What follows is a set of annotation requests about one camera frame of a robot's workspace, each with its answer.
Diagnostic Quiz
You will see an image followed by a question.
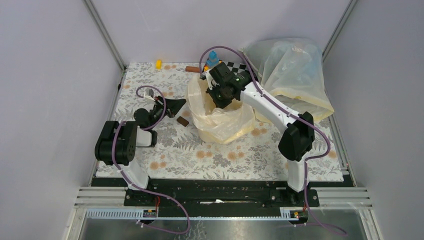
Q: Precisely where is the brown cylinder block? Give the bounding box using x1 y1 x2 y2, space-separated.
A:
185 66 201 73

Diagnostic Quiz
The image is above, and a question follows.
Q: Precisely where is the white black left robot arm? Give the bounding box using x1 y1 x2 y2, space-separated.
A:
94 96 187 206

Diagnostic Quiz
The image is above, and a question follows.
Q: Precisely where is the blue toy figure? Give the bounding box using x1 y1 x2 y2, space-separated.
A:
203 50 222 71

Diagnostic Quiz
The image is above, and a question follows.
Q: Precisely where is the yellow toy block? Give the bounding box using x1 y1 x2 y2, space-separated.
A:
155 59 162 70

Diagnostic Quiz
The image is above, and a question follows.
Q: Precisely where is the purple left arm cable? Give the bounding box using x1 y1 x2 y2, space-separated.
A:
110 85 191 235

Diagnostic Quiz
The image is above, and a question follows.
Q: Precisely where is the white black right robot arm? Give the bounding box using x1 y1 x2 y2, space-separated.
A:
200 62 315 206

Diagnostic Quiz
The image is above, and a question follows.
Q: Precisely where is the large bag of trash bags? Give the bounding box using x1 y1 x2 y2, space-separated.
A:
241 38 335 123

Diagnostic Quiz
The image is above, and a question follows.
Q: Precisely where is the yellow translucent trash bag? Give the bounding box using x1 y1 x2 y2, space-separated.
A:
186 74 256 144

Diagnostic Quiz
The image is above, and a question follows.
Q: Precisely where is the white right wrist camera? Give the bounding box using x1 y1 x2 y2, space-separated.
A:
200 69 216 89

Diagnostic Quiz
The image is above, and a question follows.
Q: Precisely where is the floral patterned table mat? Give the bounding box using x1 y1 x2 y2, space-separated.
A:
96 62 345 182

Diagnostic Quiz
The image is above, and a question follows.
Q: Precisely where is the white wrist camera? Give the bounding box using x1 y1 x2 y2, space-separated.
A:
143 88 163 105
200 69 216 89

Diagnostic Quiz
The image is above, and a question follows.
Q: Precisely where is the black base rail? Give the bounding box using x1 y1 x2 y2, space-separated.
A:
124 178 320 218

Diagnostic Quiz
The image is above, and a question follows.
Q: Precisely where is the black white checkerboard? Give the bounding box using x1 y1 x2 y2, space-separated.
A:
224 61 248 75

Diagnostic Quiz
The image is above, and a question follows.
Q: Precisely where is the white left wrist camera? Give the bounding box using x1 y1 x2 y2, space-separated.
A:
143 88 163 105

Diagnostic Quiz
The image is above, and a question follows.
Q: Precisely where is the small brown wooden block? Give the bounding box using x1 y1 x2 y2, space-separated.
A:
176 116 190 127

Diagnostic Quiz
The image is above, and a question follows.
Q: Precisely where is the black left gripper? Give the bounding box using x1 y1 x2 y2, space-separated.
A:
148 95 187 129

